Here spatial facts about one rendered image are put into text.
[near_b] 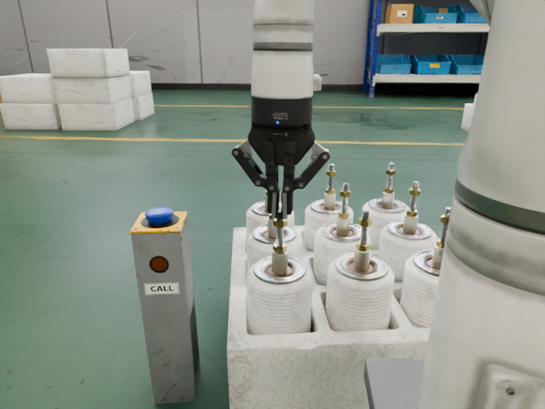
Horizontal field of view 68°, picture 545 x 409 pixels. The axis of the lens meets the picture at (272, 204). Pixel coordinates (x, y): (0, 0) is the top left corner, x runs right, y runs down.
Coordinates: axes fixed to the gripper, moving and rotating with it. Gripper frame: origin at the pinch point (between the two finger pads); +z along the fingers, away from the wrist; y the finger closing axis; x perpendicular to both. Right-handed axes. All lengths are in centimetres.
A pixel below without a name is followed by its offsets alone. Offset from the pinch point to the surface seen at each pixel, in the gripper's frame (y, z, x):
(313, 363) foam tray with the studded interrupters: 5.7, 20.5, -6.4
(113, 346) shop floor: -33.6, 35.5, 8.8
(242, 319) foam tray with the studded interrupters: -4.9, 17.4, -2.4
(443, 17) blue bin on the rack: 119, -54, 460
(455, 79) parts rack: 141, 10, 457
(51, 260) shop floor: -68, 36, 39
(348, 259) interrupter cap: 9.8, 9.9, 4.4
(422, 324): 21.0, 17.8, 1.2
